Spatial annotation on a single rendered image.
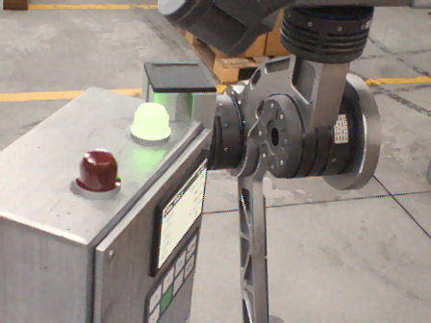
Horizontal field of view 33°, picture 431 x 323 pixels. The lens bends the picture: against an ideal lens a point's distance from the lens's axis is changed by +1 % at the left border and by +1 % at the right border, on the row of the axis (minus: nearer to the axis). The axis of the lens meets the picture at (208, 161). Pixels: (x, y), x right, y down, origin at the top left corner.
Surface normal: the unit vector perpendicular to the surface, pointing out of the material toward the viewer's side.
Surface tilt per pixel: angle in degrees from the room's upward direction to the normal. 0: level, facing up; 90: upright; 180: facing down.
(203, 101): 90
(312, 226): 0
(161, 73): 0
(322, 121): 90
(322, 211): 0
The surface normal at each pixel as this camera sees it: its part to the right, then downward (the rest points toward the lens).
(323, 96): 0.30, 0.51
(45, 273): -0.36, 0.44
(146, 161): 0.11, -0.85
